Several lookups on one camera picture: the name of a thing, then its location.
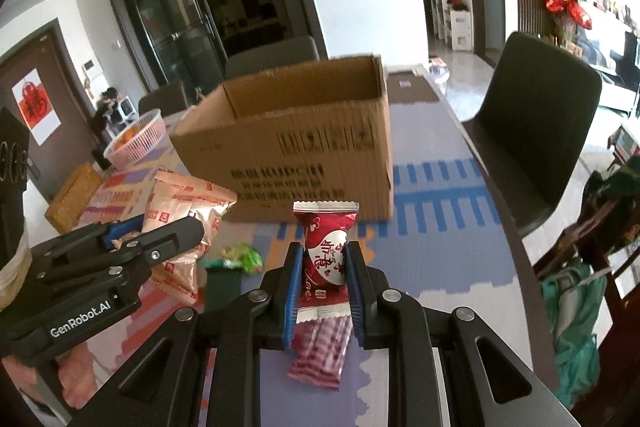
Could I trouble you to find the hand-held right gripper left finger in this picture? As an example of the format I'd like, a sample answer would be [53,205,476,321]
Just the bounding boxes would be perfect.
[65,241,307,427]

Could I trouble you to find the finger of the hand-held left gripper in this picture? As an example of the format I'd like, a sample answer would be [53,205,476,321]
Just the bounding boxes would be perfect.
[39,217,206,289]
[31,214,147,269]

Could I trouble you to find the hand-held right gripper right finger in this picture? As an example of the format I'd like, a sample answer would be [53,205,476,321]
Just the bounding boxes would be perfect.
[345,241,583,427]

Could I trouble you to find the beige red-print snack packet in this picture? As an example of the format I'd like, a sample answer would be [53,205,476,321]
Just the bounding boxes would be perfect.
[149,243,212,306]
[143,167,239,258]

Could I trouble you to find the red heart-print snack packet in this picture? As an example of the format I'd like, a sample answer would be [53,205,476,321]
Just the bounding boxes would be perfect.
[292,200,360,324]

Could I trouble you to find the green candy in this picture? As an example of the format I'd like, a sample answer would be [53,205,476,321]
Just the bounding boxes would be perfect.
[220,244,264,276]

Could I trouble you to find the brown cardboard box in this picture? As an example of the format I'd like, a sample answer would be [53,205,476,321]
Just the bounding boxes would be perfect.
[168,54,394,223]

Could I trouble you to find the pink striped snack packet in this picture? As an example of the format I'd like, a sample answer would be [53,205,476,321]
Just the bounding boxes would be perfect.
[287,318,352,391]

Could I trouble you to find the yellow woven box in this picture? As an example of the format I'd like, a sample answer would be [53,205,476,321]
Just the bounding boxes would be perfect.
[44,161,104,233]

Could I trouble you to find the white slatted basket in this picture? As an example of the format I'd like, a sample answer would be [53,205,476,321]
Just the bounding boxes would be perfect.
[103,108,167,169]

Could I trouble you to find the patterned tablecloth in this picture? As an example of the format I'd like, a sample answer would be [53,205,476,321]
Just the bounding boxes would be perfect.
[60,67,526,427]

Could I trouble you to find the grey upholstered chair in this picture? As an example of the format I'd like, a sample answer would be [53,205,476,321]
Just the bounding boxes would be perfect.
[224,35,321,80]
[138,81,189,116]

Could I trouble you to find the red and white door poster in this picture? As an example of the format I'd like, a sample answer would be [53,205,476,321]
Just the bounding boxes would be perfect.
[12,69,62,146]

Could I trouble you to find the dark glass sliding door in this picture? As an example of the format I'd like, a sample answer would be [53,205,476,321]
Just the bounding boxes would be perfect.
[100,0,236,95]

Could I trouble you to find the teal bag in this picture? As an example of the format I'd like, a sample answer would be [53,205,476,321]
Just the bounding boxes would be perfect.
[541,256,602,410]

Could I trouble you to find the wooden chair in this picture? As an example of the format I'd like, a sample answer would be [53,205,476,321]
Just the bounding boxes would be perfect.
[532,167,640,427]

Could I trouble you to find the dark upholstered chair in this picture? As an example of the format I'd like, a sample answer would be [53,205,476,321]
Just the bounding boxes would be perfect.
[460,31,604,239]

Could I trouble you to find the dark green cloth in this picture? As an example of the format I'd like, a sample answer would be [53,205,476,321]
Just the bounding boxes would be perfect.
[584,156,640,238]

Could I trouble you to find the white shelf unit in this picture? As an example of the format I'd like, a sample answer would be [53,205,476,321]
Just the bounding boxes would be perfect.
[449,9,474,53]

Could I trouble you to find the white sideboard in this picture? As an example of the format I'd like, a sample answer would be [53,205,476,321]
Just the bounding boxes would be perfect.
[572,0,640,110]

